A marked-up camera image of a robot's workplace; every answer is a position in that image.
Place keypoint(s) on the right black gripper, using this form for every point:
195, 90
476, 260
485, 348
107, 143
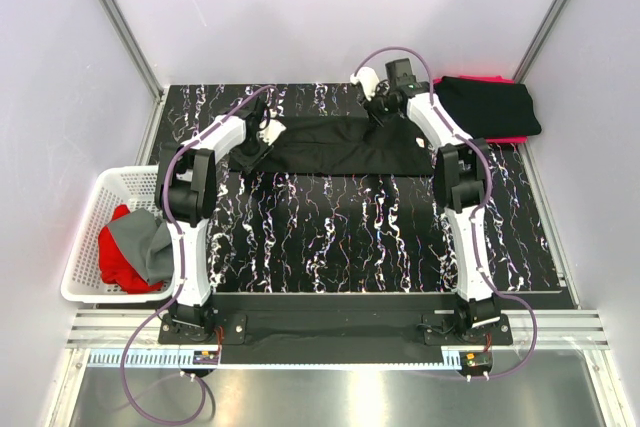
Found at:
378, 119

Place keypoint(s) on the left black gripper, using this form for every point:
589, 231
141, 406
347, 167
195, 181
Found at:
249, 163

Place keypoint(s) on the black t-shirt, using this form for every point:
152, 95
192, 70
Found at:
346, 146
490, 107

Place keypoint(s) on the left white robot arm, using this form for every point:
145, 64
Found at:
186, 194

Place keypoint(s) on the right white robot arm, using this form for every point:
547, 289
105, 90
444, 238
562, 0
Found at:
461, 185

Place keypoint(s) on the folded black t-shirt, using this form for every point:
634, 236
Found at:
490, 107

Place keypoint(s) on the white plastic basket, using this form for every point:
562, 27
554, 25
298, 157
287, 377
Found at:
134, 187

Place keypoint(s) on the grey t-shirt in basket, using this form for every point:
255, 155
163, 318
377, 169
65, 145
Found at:
145, 243

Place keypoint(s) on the red t-shirt in basket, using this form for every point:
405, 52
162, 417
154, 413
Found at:
114, 269

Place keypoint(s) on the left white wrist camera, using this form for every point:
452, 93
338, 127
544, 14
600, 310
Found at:
269, 130

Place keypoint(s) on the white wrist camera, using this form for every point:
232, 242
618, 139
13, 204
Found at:
367, 79
269, 130

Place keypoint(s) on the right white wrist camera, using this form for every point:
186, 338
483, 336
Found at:
367, 79

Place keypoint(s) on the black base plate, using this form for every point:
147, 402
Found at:
402, 346

